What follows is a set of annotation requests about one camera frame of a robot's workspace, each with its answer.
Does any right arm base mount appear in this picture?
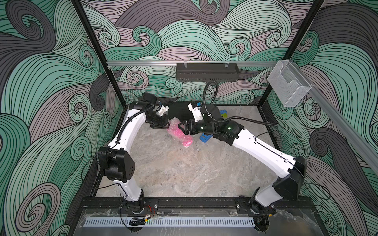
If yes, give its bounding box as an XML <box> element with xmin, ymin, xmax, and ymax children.
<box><xmin>235</xmin><ymin>197</ymin><xmax>277</xmax><ymax>216</ymax></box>

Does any blue tape dispenser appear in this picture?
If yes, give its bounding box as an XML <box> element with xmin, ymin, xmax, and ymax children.
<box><xmin>199</xmin><ymin>133</ymin><xmax>213</xmax><ymax>143</ymax></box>

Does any clear bubble wrap sheet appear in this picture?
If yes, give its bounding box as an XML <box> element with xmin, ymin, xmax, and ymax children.
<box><xmin>167</xmin><ymin>117</ymin><xmax>195</xmax><ymax>148</ymax></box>

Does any aluminium rail wall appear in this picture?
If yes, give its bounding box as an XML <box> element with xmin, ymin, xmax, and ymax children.
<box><xmin>106</xmin><ymin>60</ymin><xmax>277</xmax><ymax>67</ymax></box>
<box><xmin>294</xmin><ymin>64</ymin><xmax>378</xmax><ymax>172</ymax></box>

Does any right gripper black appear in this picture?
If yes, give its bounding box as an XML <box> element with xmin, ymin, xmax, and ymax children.
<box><xmin>178</xmin><ymin>118</ymin><xmax>218</xmax><ymax>136</ymax></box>

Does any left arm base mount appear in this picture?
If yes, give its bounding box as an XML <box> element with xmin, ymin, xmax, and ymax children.
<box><xmin>120</xmin><ymin>197</ymin><xmax>158</xmax><ymax>215</ymax></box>

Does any clear acrylic wall box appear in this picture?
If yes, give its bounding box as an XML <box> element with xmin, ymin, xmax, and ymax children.
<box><xmin>268</xmin><ymin>60</ymin><xmax>312</xmax><ymax>108</ymax></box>

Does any black hard case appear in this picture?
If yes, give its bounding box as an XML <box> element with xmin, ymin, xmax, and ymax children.
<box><xmin>167</xmin><ymin>101</ymin><xmax>202</xmax><ymax>122</ymax></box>

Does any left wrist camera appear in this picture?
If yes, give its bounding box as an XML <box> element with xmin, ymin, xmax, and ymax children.
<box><xmin>156</xmin><ymin>105</ymin><xmax>169</xmax><ymax>117</ymax></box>

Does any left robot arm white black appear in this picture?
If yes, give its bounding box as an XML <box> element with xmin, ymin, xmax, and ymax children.
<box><xmin>96</xmin><ymin>92</ymin><xmax>169</xmax><ymax>202</ymax></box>

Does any white slotted cable duct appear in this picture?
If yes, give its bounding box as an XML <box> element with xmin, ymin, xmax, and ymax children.
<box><xmin>83</xmin><ymin>216</ymin><xmax>255</xmax><ymax>228</ymax></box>

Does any blue green sponge block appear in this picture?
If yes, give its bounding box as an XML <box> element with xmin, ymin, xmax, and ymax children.
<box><xmin>220</xmin><ymin>110</ymin><xmax>228</xmax><ymax>120</ymax></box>

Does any black wall shelf tray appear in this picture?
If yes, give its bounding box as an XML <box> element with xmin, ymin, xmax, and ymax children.
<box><xmin>176</xmin><ymin>64</ymin><xmax>240</xmax><ymax>82</ymax></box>

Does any aluminium rail back wall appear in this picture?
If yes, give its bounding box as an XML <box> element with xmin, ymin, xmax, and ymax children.
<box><xmin>106</xmin><ymin>60</ymin><xmax>277</xmax><ymax>67</ymax></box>

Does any aluminium rail right wall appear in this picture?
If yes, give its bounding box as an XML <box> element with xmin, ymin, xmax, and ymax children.
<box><xmin>294</xmin><ymin>64</ymin><xmax>378</xmax><ymax>172</ymax></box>

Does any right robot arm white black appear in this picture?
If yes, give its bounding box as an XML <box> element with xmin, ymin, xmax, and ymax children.
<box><xmin>178</xmin><ymin>120</ymin><xmax>307</xmax><ymax>207</ymax></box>

